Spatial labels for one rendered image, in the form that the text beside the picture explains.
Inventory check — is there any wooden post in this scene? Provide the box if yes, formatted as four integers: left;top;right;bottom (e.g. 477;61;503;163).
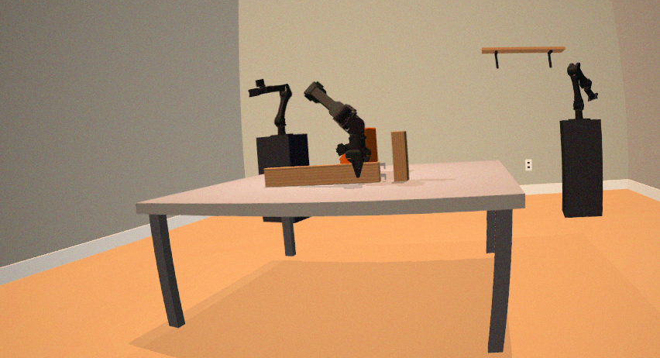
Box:
390;131;410;181

